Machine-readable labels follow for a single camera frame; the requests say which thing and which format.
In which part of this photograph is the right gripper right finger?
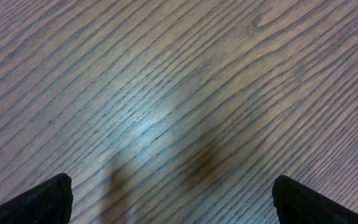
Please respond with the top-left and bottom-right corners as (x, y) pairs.
(272, 175), (358, 224)

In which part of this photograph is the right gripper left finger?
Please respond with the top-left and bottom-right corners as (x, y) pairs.
(0, 173), (73, 224)

